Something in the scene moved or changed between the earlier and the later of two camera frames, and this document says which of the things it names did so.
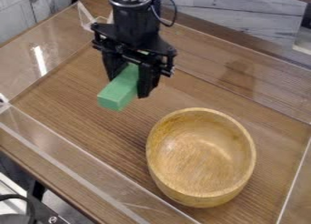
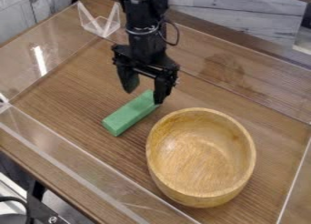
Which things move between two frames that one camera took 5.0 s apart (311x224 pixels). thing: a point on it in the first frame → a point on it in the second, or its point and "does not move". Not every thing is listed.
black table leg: (38, 190) does not move
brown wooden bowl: (201, 155) does not move
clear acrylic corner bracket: (87, 20) does not move
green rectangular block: (122, 89) → (131, 113)
